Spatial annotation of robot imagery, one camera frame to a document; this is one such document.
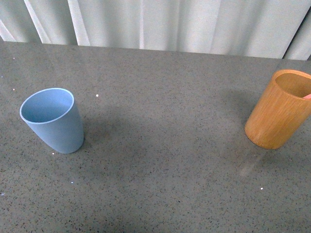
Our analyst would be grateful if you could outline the pink chopstick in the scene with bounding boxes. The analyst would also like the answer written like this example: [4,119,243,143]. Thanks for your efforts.
[303,94,311,100]

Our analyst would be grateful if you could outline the blue plastic cup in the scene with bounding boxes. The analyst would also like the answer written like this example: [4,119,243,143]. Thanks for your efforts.
[19,88,84,154]

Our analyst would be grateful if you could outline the wooden cylindrical chopstick holder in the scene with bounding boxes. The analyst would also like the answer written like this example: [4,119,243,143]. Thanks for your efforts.
[244,69,311,149]

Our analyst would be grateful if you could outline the white curtain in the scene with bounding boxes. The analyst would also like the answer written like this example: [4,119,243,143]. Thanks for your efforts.
[0,0,311,60]

